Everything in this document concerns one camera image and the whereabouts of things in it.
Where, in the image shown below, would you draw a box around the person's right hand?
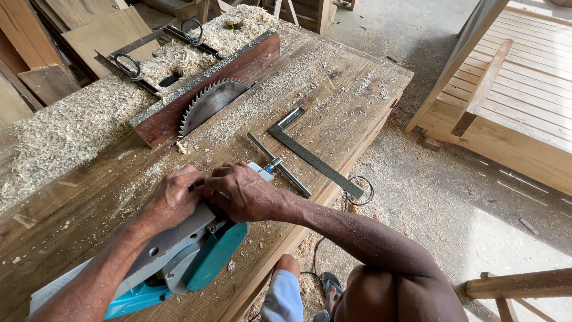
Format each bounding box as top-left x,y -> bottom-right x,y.
203,161 -> 287,223

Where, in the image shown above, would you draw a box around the person's left hand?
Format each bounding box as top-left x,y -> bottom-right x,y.
150,165 -> 209,230

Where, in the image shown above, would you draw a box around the teal electric hand planer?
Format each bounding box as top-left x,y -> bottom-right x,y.
29,197 -> 250,320

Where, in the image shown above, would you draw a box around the small flat metal plate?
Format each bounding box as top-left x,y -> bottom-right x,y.
247,162 -> 274,182

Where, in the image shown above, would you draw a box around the reddish wooden fence board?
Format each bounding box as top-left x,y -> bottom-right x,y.
130,30 -> 281,149

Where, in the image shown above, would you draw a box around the circular saw blade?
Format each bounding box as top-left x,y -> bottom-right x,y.
178,78 -> 252,138

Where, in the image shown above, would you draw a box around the steel carpenter's square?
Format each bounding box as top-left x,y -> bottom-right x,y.
269,106 -> 365,200

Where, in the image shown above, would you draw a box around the person's white shorts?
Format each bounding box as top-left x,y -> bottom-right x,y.
260,270 -> 304,322

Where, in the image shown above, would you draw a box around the pile of wood shavings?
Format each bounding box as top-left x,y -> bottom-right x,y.
0,4 -> 280,211

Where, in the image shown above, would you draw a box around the rusty flat metal bar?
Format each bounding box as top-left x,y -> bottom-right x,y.
108,27 -> 167,58

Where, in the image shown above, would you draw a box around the dark sandal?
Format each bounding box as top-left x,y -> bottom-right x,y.
319,271 -> 344,298

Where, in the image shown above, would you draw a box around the light plywood board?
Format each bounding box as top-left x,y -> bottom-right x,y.
62,7 -> 161,79

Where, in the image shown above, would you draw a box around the wooden furniture piece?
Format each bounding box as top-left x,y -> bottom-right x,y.
261,0 -> 337,35

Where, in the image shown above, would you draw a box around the stack of wooden planks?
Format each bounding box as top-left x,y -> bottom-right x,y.
0,0 -> 82,130

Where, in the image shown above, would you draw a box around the leaning long wooden plank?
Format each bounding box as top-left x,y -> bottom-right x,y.
404,0 -> 510,134

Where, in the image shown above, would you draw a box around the loose wooden slat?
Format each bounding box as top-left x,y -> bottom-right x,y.
450,39 -> 514,137

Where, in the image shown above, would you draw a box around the metal T-handle wrench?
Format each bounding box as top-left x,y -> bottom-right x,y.
247,132 -> 313,198

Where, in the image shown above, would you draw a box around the black metal ring-handle clamp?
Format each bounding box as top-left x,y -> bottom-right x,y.
163,18 -> 223,60
94,50 -> 162,97

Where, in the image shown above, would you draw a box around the black power cable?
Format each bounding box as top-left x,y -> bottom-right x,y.
248,175 -> 375,322

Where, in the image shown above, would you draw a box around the unfinished wooden frame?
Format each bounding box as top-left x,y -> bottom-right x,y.
465,267 -> 572,322

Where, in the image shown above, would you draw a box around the slatted wooden bed frame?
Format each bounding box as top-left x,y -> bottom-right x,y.
418,0 -> 572,196

